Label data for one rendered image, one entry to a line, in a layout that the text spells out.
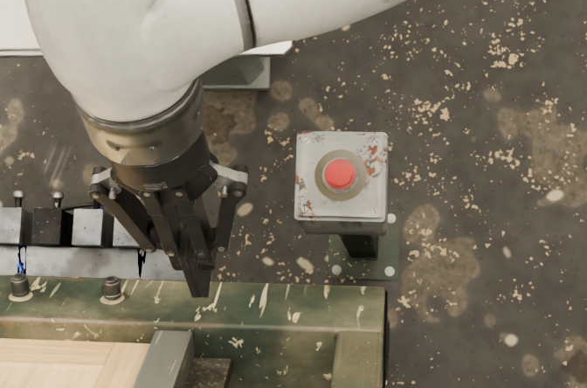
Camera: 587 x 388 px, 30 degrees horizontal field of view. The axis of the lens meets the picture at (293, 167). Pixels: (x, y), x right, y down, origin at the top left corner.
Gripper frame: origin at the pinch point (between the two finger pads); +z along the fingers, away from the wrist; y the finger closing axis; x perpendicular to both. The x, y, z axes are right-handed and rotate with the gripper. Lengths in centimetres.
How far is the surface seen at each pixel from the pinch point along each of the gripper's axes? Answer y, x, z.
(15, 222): -40, 37, 50
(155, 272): -19, 32, 56
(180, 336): -11.1, 15.2, 44.2
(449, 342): 27, 56, 127
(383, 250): 13, 73, 117
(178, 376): -9.8, 7.9, 40.4
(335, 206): 9.3, 29.7, 35.6
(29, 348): -31, 14, 45
